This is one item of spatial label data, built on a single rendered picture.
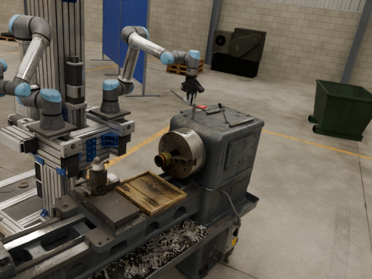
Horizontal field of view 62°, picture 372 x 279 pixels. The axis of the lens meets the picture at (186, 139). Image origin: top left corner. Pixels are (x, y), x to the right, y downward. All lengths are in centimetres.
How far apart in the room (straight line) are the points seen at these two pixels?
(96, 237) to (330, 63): 1074
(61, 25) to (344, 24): 1023
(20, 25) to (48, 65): 35
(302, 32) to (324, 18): 76
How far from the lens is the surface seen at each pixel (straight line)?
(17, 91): 181
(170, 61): 196
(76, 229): 176
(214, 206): 223
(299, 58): 1173
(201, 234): 219
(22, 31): 203
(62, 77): 227
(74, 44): 229
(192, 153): 187
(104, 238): 160
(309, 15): 1167
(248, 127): 218
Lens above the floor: 196
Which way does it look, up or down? 23 degrees down
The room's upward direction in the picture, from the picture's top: 7 degrees clockwise
